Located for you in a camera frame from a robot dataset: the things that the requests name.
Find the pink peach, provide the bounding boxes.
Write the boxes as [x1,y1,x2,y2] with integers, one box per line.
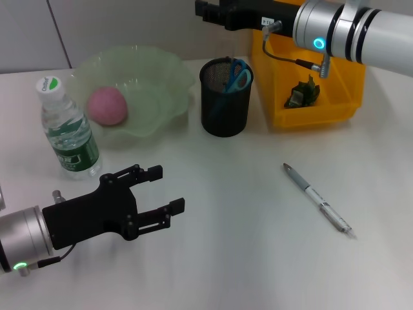
[86,86,128,127]

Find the yellow plastic bin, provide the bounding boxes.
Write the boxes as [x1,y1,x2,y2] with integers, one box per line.
[250,30,367,130]

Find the blue scissors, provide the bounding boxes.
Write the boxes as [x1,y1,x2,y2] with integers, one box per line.
[208,58,252,120]

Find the left arm grey cable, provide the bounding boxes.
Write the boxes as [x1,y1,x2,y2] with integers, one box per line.
[30,243,77,269]

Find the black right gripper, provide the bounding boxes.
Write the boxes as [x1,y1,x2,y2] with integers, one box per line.
[194,0,301,37]

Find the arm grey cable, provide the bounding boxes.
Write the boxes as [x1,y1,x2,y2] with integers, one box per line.
[261,19,332,79]
[30,243,77,269]

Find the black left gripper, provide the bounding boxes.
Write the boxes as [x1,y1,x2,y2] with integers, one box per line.
[42,164,186,250]

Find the translucent green fruit bowl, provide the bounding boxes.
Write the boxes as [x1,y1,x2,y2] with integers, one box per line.
[66,45,197,143]

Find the black mesh pen holder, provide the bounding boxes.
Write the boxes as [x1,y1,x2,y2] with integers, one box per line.
[199,57,255,138]

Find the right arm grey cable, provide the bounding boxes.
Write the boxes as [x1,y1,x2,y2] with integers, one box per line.
[261,19,332,79]

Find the clear green-label water bottle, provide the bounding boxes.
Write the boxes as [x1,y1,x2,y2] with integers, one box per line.
[35,76,103,181]

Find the grey clear ballpoint pen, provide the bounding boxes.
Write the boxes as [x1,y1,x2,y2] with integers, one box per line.
[282,163,358,240]

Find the green plastic wrapper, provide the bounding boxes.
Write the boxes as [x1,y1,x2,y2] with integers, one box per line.
[283,74,322,109]

